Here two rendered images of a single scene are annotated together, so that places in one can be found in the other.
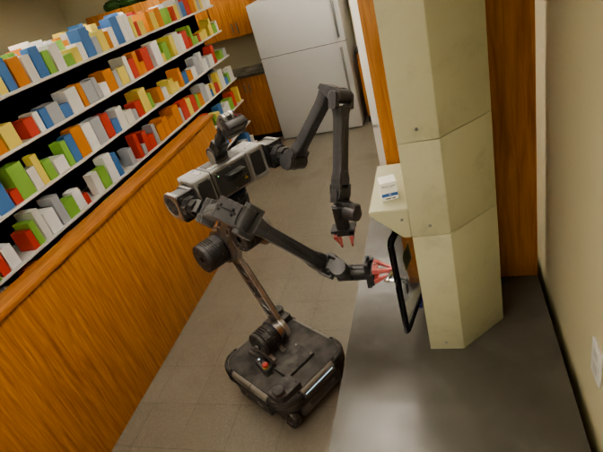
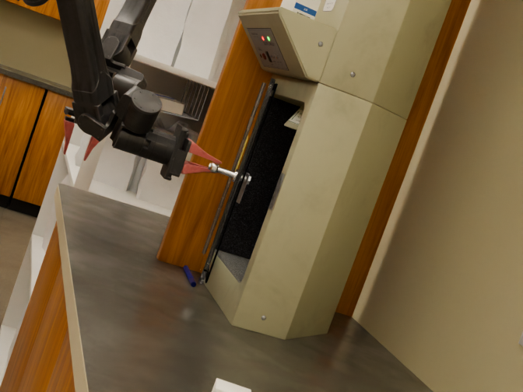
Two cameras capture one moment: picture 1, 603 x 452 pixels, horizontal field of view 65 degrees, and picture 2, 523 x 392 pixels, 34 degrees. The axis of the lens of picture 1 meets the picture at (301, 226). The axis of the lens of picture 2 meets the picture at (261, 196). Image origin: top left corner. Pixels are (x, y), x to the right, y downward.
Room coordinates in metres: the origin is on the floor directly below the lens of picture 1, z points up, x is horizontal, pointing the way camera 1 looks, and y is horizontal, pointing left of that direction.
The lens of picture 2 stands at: (-0.03, 0.69, 1.33)
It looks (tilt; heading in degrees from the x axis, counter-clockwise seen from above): 5 degrees down; 322
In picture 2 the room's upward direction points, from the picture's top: 20 degrees clockwise
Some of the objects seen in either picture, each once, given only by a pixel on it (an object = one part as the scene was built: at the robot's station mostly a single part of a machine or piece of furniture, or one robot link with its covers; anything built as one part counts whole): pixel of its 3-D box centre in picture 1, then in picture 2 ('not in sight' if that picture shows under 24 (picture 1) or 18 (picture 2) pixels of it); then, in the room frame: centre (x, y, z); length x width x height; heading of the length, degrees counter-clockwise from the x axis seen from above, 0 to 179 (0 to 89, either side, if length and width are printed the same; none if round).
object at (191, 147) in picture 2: (381, 272); (196, 161); (1.33, -0.22, 1.20); 0.09 x 0.07 x 0.07; 68
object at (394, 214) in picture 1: (393, 198); (275, 43); (1.34, -0.31, 1.46); 0.32 x 0.11 x 0.10; 159
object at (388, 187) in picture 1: (388, 187); (300, 2); (1.27, -0.28, 1.54); 0.05 x 0.05 x 0.06; 82
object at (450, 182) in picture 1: (456, 228); (335, 138); (1.27, -0.48, 1.32); 0.32 x 0.25 x 0.77; 159
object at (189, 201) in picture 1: (193, 206); not in sight; (1.77, 0.40, 1.45); 0.09 x 0.08 x 0.12; 126
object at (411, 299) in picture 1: (409, 264); (235, 176); (1.34, -0.33, 1.19); 0.30 x 0.01 x 0.40; 146
